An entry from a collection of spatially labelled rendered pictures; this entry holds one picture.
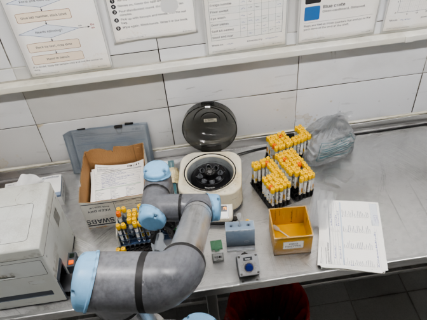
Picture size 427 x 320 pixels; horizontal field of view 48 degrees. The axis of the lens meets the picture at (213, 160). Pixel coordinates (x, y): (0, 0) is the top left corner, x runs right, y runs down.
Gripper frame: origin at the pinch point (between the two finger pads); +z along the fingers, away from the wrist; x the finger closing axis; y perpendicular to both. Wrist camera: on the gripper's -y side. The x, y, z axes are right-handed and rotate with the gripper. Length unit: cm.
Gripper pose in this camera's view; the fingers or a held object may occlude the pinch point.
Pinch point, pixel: (168, 239)
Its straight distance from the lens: 161.3
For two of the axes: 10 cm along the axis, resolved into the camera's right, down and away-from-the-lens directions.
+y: 8.0, 3.7, -4.7
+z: 0.8, 7.1, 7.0
